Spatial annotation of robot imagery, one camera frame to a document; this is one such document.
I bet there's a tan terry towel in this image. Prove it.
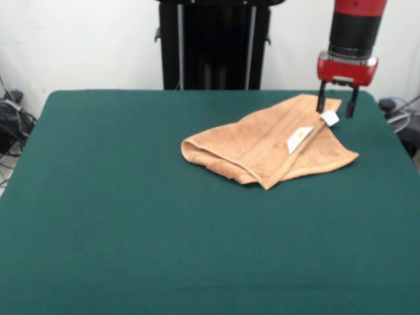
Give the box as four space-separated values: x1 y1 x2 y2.
180 94 360 191

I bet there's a black cable tangle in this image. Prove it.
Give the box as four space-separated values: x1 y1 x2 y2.
385 96 420 156
0 96 38 158

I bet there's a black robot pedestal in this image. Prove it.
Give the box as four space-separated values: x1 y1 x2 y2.
153 0 286 91

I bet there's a dark green table cloth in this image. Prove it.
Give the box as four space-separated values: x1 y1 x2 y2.
0 89 420 315

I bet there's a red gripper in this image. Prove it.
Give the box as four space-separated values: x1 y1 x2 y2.
315 55 379 119

